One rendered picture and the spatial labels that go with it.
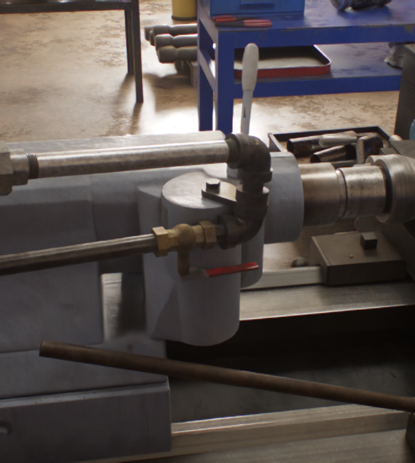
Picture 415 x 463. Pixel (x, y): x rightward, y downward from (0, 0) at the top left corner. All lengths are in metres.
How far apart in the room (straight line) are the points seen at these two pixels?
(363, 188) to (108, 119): 3.44
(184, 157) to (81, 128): 3.51
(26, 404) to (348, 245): 0.63
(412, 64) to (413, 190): 1.66
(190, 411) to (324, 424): 0.27
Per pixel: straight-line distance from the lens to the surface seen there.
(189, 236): 0.71
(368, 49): 3.18
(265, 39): 2.68
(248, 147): 0.70
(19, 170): 0.62
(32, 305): 0.84
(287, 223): 0.87
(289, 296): 1.19
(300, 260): 1.58
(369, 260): 1.22
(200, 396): 1.16
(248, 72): 0.83
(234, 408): 1.14
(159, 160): 0.66
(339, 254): 1.22
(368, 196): 0.91
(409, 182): 0.92
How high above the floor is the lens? 1.50
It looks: 29 degrees down
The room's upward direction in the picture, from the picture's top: straight up
